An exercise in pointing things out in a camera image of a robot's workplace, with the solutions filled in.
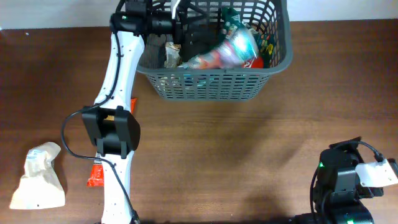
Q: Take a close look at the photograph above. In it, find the beige packet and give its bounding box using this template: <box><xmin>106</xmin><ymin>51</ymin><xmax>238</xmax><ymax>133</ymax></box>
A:
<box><xmin>9</xmin><ymin>142</ymin><xmax>65</xmax><ymax>210</ymax></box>

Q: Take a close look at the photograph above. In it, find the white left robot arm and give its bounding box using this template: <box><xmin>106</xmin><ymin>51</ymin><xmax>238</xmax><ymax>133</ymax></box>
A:
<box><xmin>82</xmin><ymin>1</ymin><xmax>207</xmax><ymax>224</ymax></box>

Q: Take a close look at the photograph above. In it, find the green Nescafe coffee bag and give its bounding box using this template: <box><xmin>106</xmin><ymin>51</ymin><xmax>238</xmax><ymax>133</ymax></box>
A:
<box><xmin>220</xmin><ymin>7</ymin><xmax>275</xmax><ymax>68</ymax></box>

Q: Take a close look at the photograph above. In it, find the grey plastic basket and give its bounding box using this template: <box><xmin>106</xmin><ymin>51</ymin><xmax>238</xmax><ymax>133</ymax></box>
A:
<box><xmin>137</xmin><ymin>0</ymin><xmax>293</xmax><ymax>100</ymax></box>

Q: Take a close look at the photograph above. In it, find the orange spaghetti packet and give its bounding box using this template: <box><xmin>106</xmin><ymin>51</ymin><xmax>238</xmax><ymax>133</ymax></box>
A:
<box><xmin>82</xmin><ymin>98</ymin><xmax>141</xmax><ymax>187</ymax></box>

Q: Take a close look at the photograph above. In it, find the Kleenex tissue multipack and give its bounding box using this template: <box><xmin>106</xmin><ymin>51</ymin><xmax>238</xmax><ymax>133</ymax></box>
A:
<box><xmin>179</xmin><ymin>27</ymin><xmax>259</xmax><ymax>70</ymax></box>

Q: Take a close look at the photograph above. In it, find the brown snack bag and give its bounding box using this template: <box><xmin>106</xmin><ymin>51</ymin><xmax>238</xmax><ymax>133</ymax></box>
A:
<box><xmin>164</xmin><ymin>42</ymin><xmax>182</xmax><ymax>68</ymax></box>

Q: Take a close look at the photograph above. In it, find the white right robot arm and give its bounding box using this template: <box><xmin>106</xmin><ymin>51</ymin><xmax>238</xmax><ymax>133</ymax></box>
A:
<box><xmin>289</xmin><ymin>136</ymin><xmax>384</xmax><ymax>224</ymax></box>

